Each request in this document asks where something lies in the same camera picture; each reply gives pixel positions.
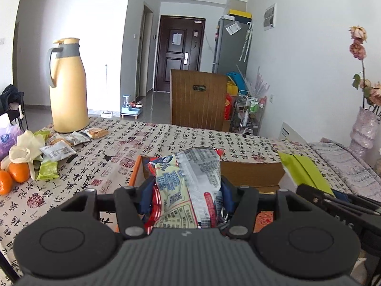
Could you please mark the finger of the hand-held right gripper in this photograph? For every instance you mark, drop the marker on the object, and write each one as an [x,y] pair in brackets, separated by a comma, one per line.
[318,198]
[363,204]

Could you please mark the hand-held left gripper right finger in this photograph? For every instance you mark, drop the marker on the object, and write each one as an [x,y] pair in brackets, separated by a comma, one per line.
[227,195]

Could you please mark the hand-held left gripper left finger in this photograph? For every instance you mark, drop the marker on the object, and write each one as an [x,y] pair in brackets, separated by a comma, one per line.
[146,198]

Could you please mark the green snack packet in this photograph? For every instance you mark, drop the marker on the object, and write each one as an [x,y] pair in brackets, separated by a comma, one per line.
[303,169]

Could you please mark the red cardboard box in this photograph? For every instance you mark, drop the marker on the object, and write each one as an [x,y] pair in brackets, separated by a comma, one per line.
[253,174]

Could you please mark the red chips bag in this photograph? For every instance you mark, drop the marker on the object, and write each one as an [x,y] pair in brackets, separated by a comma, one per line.
[187,184]

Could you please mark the grey quilted cloth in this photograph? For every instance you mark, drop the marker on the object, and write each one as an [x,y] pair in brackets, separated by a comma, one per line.
[348,163]

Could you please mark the calligraphy printed tablecloth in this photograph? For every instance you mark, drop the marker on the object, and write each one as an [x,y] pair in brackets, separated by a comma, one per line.
[119,143]

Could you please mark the white carton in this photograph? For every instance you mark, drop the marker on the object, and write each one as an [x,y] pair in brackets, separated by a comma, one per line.
[293,134]

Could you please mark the pink textured vase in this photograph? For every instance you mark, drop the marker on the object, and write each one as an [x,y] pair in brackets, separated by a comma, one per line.
[364,131]

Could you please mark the brown cookie packet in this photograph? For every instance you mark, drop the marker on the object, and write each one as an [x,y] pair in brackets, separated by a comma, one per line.
[95,132]

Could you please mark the red gift box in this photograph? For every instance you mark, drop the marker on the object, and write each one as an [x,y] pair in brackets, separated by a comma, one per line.
[228,107]

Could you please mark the blue pet water dispenser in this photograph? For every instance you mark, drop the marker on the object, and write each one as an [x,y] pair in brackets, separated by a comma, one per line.
[131,108]

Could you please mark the small white printed packet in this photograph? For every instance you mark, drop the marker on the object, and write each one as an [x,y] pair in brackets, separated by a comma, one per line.
[58,151]
[78,138]

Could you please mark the small white floor box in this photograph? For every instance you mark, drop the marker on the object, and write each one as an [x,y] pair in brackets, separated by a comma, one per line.
[107,114]

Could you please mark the wooden chair back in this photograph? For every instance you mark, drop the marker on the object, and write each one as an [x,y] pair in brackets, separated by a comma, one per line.
[196,107]

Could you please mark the pale green printed packet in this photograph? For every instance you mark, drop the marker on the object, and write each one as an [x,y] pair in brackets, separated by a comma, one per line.
[47,169]

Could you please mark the yellow bag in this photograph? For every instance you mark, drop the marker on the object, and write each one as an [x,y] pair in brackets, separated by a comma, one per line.
[232,88]

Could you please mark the small brown packet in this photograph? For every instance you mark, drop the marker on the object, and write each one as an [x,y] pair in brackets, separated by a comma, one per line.
[56,140]

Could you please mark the blue plastic bin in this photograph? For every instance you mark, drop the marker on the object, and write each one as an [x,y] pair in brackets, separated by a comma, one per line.
[236,80]

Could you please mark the white dried pampas grass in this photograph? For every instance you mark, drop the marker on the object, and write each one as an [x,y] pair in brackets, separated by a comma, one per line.
[259,83]

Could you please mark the small green packet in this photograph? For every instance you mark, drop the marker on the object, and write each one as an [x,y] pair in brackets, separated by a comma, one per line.
[43,135]

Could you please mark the yellow thermos jug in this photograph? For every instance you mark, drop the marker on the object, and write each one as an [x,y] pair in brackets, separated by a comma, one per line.
[70,95]

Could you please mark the cream rubber glove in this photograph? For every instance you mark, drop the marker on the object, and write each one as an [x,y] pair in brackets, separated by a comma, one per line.
[25,149]

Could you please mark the dark brown door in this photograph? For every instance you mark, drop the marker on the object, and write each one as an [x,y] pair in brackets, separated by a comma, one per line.
[175,62]

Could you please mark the grey refrigerator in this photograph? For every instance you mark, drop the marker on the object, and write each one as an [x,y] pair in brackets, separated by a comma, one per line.
[230,50]

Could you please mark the grey interior door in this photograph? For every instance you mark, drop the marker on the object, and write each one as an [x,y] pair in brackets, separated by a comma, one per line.
[145,50]

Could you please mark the purple tissue pack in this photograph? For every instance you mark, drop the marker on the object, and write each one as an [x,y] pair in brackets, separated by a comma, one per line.
[9,140]

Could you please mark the white umbrella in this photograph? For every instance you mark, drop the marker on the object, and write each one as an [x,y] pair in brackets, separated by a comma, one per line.
[246,41]

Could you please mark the dried pink roses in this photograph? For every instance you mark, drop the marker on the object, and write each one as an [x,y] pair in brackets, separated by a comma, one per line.
[358,47]

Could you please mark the door notice paper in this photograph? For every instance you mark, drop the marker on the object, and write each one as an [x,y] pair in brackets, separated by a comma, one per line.
[177,39]

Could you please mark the black folding chair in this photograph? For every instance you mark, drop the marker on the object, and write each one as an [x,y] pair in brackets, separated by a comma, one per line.
[12,101]

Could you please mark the white paper sheet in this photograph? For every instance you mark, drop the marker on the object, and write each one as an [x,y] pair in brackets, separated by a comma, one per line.
[233,28]

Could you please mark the yellow box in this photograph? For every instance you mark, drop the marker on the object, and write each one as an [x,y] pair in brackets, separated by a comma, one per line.
[239,14]

